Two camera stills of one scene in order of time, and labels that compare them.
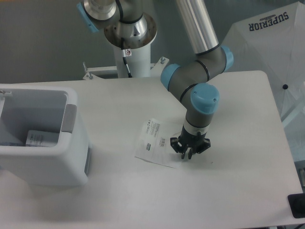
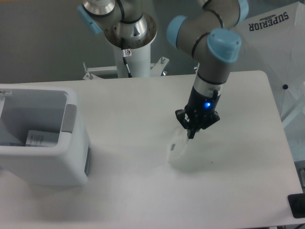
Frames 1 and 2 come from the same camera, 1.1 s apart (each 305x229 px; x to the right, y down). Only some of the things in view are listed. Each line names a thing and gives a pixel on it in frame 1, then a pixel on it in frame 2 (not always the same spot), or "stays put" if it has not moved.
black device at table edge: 297,203 stays put
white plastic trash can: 27,107 stays put
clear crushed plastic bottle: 12,143 stays put
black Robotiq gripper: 196,143 to 198,101
